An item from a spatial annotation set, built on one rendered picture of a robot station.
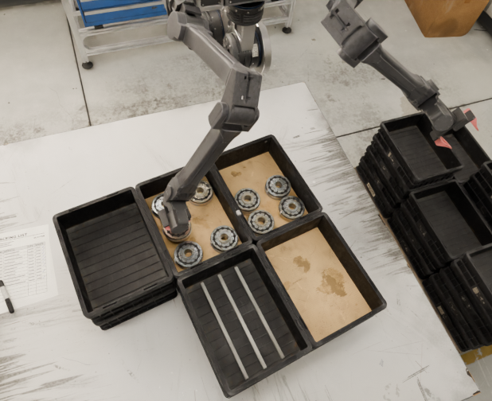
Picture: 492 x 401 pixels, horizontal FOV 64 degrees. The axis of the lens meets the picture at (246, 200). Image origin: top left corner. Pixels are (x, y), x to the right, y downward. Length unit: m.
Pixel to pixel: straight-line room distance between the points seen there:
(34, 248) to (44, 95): 1.70
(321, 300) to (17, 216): 1.26
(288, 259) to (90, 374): 0.80
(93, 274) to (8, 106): 2.00
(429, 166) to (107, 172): 1.68
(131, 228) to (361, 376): 1.00
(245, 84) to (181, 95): 2.13
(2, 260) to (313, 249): 1.20
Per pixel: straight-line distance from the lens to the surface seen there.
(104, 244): 1.55
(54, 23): 3.84
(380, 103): 3.31
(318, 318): 1.46
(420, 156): 2.42
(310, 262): 1.51
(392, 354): 1.66
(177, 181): 1.20
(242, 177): 1.64
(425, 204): 2.39
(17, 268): 1.77
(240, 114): 0.96
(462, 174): 2.78
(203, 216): 1.55
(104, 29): 3.19
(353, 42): 1.07
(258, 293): 1.44
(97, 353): 1.58
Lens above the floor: 2.21
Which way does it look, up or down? 61 degrees down
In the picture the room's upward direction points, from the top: 9 degrees clockwise
